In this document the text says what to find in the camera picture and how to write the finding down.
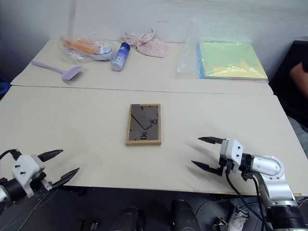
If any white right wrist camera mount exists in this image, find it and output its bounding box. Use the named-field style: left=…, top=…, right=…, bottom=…
left=219, top=138, right=244, bottom=173

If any stack of coloured paper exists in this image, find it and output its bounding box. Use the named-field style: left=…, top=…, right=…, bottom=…
left=195, top=41, right=269, bottom=83

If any purple plastic scoop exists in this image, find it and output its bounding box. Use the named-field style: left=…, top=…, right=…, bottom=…
left=31, top=61, right=85, bottom=81

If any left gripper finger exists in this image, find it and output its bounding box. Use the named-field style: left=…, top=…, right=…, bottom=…
left=52, top=167, right=80, bottom=190
left=38, top=149, right=64, bottom=163

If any dark rounded shape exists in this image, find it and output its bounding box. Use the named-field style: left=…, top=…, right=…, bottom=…
left=170, top=199, right=201, bottom=231
left=114, top=206, right=146, bottom=231

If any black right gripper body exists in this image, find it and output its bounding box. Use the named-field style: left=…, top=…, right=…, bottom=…
left=217, top=154, right=233, bottom=178

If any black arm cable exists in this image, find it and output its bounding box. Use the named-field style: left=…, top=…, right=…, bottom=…
left=0, top=149, right=20, bottom=161
left=226, top=166, right=275, bottom=231

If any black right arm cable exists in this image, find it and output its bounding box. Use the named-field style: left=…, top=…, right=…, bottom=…
left=226, top=166, right=275, bottom=231

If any clear bag with orange utensils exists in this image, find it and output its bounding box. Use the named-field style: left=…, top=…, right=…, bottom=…
left=58, top=35, right=116, bottom=64

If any blue and white bottle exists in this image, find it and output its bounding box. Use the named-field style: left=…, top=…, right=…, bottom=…
left=111, top=42, right=131, bottom=72

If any pink cloth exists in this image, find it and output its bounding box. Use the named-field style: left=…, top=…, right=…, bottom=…
left=119, top=28, right=170, bottom=59

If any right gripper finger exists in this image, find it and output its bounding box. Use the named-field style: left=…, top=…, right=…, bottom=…
left=191, top=160, right=223, bottom=177
left=197, top=136, right=226, bottom=145

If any white sneaker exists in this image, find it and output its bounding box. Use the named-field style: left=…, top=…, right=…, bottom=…
left=228, top=207, right=250, bottom=231

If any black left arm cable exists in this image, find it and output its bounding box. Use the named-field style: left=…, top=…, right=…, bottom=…
left=0, top=149, right=20, bottom=161

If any clear plastic bag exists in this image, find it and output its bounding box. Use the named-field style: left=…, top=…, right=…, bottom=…
left=177, top=21, right=244, bottom=79

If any grey bowl in bag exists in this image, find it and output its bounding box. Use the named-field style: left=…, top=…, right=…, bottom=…
left=92, top=45, right=114, bottom=61

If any seated person in black top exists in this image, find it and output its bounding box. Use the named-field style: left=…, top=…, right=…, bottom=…
left=269, top=36, right=308, bottom=154

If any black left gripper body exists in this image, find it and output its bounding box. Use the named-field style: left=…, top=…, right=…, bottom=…
left=29, top=171, right=57, bottom=193

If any wooden-framed grey board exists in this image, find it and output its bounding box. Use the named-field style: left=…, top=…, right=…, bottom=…
left=125, top=103, right=162, bottom=146

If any blue round object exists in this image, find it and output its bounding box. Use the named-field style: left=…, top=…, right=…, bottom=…
left=0, top=82, right=11, bottom=97

